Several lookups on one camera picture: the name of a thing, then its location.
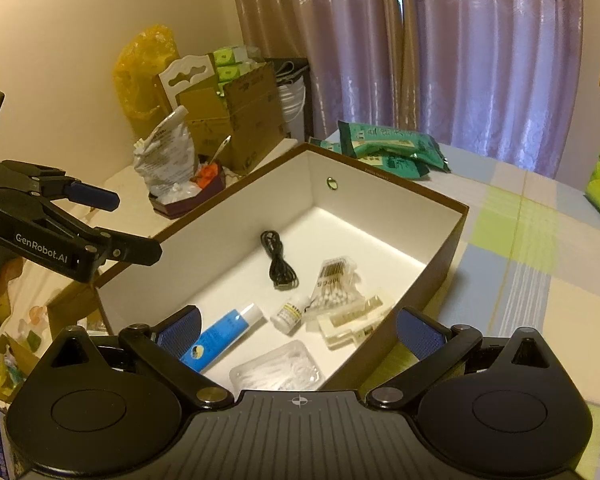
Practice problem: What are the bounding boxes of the blue cream tube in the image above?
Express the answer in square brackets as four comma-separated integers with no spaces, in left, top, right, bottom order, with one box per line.
[180,304,264,373]

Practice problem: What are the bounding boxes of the white hair claw clip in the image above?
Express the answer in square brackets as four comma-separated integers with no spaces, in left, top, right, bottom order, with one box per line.
[316,294,396,349]

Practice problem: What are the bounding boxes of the cotton swab packet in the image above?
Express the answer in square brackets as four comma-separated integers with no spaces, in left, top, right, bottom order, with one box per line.
[304,256,363,321]

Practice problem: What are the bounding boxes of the white pill bottle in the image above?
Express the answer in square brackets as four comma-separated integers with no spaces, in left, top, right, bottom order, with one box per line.
[270,295,311,335]

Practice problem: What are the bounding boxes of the clear floss pick box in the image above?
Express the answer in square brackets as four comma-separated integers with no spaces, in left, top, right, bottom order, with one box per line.
[230,340,325,392]

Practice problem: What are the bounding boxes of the black usb cable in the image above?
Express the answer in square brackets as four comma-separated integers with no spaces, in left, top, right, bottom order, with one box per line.
[258,230,300,292]

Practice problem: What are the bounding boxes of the crumpled silver bag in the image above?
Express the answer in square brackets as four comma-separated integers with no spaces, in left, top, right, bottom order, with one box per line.
[133,105,198,197]

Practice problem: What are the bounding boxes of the dark wooden tray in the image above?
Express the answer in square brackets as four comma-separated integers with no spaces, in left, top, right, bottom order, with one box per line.
[148,162,225,219]

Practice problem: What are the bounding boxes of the checkered tablecloth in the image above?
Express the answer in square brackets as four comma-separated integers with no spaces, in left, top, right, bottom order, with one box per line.
[324,129,600,480]

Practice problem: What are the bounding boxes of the yellow plastic bag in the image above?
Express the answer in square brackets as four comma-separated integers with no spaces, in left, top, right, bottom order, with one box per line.
[112,24,180,136]

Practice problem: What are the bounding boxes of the brown cardboard storage box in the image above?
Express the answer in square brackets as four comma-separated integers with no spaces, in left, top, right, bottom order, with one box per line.
[48,144,468,390]

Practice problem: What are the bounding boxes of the green wet wipe packets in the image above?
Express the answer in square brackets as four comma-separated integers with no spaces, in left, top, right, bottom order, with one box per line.
[309,122,450,180]

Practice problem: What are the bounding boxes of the brown cardboard carton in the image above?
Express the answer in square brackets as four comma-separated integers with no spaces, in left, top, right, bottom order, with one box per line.
[156,55,286,176]

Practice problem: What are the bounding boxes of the white paper bag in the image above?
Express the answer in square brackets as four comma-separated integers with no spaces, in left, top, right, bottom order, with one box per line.
[266,58,314,143]

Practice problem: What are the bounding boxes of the purple curtain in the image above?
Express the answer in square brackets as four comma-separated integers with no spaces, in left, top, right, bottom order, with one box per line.
[235,0,583,177]

